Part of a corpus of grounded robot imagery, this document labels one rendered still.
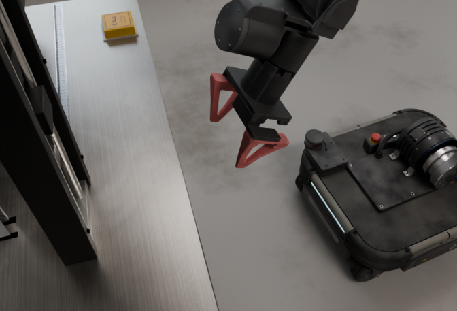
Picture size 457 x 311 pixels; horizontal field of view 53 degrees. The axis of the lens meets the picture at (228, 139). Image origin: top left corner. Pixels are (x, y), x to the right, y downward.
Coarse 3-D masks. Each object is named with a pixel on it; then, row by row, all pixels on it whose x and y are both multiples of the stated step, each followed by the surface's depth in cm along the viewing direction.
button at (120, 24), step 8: (104, 16) 108; (112, 16) 108; (120, 16) 108; (128, 16) 108; (104, 24) 106; (112, 24) 106; (120, 24) 106; (128, 24) 106; (104, 32) 105; (112, 32) 105; (120, 32) 106; (128, 32) 106
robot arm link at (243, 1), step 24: (240, 0) 50; (264, 0) 51; (288, 0) 55; (336, 0) 50; (216, 24) 54; (240, 24) 50; (264, 24) 51; (312, 24) 52; (336, 24) 52; (240, 48) 51; (264, 48) 52
